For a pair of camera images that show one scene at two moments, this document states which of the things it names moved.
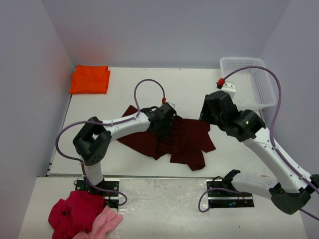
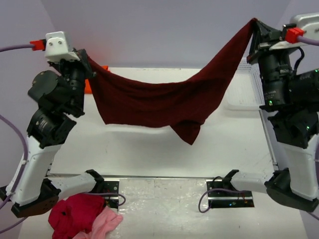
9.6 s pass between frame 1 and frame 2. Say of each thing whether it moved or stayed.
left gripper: moved
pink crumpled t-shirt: stayed
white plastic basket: stayed
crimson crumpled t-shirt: stayed
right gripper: moved
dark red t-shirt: moved
